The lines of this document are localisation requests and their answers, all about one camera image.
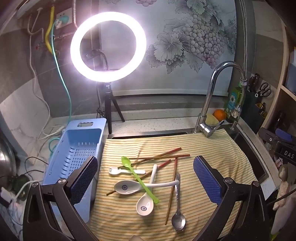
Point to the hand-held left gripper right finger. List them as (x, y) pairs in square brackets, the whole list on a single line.
[(206, 178)]

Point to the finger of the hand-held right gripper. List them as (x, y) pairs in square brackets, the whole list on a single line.
[(283, 135)]

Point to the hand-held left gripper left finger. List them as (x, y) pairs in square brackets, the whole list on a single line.
[(85, 178)]

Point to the white plastic fork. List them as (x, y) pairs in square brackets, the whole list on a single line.
[(114, 172)]

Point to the white ceramic soup spoon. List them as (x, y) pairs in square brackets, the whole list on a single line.
[(148, 201), (119, 186)]

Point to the blue plastic drain basket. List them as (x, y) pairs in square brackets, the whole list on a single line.
[(76, 143)]

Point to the green plastic spoon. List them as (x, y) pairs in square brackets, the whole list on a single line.
[(126, 161)]

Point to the person's right hand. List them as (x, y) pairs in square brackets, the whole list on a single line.
[(285, 180)]

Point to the dark bottle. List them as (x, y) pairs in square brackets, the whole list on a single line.
[(279, 121)]

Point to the yellow striped cloth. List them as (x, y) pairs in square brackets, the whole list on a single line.
[(222, 148)]

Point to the dark knife block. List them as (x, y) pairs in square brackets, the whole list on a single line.
[(252, 111)]

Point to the yellow sponge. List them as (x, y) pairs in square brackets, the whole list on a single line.
[(211, 120)]

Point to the green dish soap bottle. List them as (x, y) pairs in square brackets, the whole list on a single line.
[(231, 102)]

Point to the orange fruit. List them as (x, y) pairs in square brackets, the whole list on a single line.
[(219, 114)]

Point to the wooden shelf unit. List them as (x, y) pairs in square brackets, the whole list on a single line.
[(287, 69)]

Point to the green glass dish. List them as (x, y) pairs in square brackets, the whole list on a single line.
[(19, 187)]

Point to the black tripod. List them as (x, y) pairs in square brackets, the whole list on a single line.
[(108, 104)]

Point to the white power adapter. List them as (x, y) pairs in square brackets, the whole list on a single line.
[(5, 195)]

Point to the stainless steel pot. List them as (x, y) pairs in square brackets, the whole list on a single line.
[(5, 160)]

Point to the chrome kitchen faucet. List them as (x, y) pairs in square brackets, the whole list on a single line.
[(211, 92)]

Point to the grape pattern wall panel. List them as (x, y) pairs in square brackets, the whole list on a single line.
[(185, 34)]

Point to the white wall socket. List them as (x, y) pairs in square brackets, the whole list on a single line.
[(62, 14)]

